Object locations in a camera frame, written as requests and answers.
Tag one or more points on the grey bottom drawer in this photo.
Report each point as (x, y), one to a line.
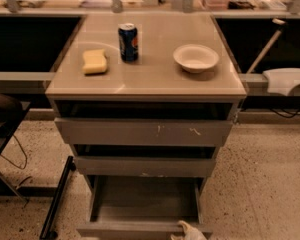
(142, 208)

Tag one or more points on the grey drawer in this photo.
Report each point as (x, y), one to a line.
(142, 208)
(145, 167)
(133, 132)

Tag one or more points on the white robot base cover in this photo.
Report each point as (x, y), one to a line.
(282, 80)

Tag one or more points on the grey middle drawer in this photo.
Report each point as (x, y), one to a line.
(145, 167)

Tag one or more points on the grey drawer cabinet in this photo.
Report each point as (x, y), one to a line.
(154, 87)

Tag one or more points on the grey top drawer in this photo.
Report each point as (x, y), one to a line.
(133, 132)

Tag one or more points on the black metal stand leg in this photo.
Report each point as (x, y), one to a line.
(47, 233)

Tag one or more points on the white bowl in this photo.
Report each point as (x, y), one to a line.
(195, 58)

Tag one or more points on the yellow sponge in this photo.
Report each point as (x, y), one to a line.
(94, 61)

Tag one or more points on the blue Pepsi can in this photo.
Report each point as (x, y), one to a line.
(128, 42)

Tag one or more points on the black chair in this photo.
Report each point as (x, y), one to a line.
(12, 112)

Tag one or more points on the white stick with handle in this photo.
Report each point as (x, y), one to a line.
(281, 25)

